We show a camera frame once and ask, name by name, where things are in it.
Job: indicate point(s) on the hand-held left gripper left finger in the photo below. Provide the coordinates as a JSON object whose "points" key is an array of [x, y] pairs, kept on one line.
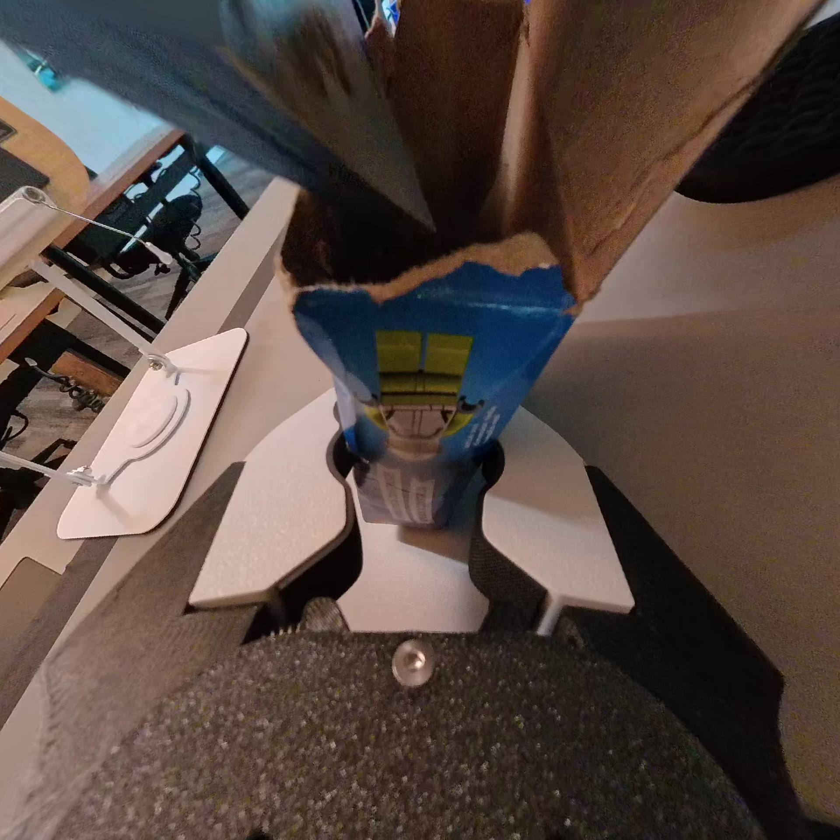
{"points": [[275, 518]]}

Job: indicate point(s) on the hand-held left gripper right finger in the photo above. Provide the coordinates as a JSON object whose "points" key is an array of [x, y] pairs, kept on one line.
{"points": [[558, 531]]}

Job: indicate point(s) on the blue lego set box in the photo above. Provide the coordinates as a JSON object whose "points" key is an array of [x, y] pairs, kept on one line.
{"points": [[623, 131]]}

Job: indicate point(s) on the stand display board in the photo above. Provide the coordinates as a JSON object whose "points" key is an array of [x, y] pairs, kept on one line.
{"points": [[33, 190]]}

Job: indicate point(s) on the lego instruction booklet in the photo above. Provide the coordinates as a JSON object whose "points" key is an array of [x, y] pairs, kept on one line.
{"points": [[229, 85]]}

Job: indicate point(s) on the white stand base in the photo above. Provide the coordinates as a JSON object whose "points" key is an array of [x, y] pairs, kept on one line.
{"points": [[197, 407]]}

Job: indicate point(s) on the black office chair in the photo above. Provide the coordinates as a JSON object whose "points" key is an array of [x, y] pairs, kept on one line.
{"points": [[164, 229]]}

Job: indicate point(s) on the wooden desk black legs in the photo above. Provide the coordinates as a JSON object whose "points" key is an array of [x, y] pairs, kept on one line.
{"points": [[131, 170]]}

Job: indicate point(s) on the black chair armrest pad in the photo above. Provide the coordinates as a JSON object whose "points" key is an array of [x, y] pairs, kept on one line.
{"points": [[781, 131]]}

